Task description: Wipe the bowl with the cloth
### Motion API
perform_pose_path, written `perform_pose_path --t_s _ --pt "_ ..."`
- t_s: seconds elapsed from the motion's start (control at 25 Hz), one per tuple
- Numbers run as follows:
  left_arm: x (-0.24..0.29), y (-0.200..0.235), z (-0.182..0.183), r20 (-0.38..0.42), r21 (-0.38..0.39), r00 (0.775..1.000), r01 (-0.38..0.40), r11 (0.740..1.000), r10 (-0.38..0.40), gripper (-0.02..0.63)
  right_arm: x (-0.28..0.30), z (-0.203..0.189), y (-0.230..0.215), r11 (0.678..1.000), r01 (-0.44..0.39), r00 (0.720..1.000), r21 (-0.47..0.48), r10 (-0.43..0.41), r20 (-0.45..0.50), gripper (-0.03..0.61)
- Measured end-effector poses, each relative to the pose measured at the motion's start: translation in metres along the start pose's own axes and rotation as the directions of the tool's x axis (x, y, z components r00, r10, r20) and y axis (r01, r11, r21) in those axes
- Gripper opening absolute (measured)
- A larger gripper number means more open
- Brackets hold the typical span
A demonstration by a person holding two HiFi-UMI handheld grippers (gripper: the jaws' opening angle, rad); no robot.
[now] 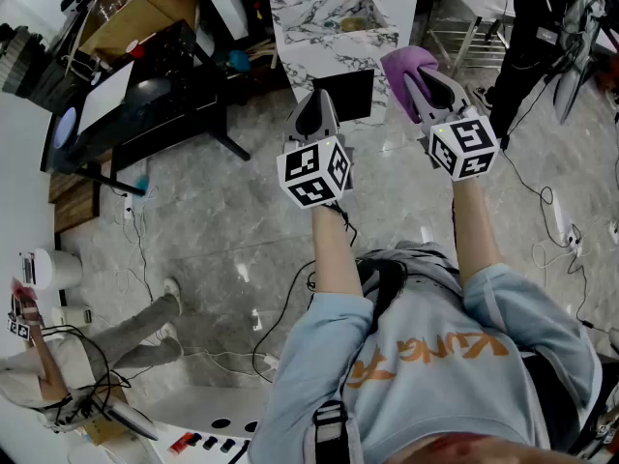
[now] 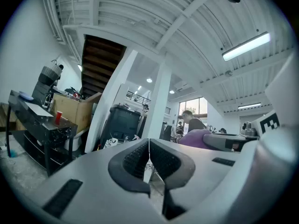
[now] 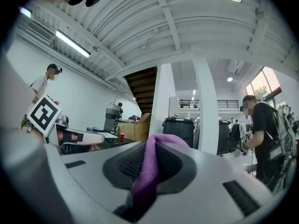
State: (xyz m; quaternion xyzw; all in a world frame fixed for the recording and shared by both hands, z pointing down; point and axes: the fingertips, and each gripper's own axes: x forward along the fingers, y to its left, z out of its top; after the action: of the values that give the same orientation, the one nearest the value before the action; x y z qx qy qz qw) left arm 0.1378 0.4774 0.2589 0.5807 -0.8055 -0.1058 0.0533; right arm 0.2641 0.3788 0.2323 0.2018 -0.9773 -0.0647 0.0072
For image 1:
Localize brown wooden cabinet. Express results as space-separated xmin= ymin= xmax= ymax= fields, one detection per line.
xmin=47 ymin=171 xmax=103 ymax=234

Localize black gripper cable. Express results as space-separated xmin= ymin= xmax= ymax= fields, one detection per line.
xmin=331 ymin=200 xmax=359 ymax=248

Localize blue plate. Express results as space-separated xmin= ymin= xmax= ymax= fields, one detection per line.
xmin=52 ymin=106 xmax=78 ymax=150

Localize blue plastic object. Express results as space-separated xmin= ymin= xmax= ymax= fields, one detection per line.
xmin=227 ymin=49 xmax=251 ymax=73

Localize person's left forearm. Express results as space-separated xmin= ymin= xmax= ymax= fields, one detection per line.
xmin=309 ymin=203 xmax=364 ymax=299

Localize marble sink cabinet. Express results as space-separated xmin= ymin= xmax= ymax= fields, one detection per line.
xmin=268 ymin=0 xmax=400 ymax=130

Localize grey pleated lampshade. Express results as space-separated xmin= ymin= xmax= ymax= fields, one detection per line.
xmin=0 ymin=24 xmax=49 ymax=99

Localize grey trousers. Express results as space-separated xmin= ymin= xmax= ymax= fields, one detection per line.
xmin=355 ymin=240 xmax=460 ymax=299

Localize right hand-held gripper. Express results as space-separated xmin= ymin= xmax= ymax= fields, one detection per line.
xmin=403 ymin=68 xmax=500 ymax=183

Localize person's right forearm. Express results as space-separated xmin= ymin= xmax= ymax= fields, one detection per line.
xmin=452 ymin=174 xmax=504 ymax=289

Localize white paper roll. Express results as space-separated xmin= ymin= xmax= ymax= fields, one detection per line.
xmin=18 ymin=247 xmax=83 ymax=292

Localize black table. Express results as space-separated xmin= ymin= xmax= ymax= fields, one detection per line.
xmin=41 ymin=19 xmax=252 ymax=197

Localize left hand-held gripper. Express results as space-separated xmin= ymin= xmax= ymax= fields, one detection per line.
xmin=276 ymin=88 xmax=357 ymax=210

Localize purple cloth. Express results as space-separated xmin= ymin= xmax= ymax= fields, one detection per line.
xmin=380 ymin=44 xmax=440 ymax=125

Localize light blue printed t-shirt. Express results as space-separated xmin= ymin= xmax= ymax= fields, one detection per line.
xmin=249 ymin=253 xmax=604 ymax=464

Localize white power strip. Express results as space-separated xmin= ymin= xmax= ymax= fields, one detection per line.
xmin=565 ymin=224 xmax=584 ymax=258

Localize white board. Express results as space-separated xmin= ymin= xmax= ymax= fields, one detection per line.
xmin=76 ymin=60 xmax=135 ymax=134

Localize large cardboard box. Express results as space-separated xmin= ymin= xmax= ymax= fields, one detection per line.
xmin=76 ymin=0 xmax=199 ymax=62

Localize black and white chest strap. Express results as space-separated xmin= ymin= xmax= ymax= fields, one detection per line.
xmin=311 ymin=400 xmax=352 ymax=464

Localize red packet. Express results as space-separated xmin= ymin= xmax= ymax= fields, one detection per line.
xmin=168 ymin=431 xmax=194 ymax=456

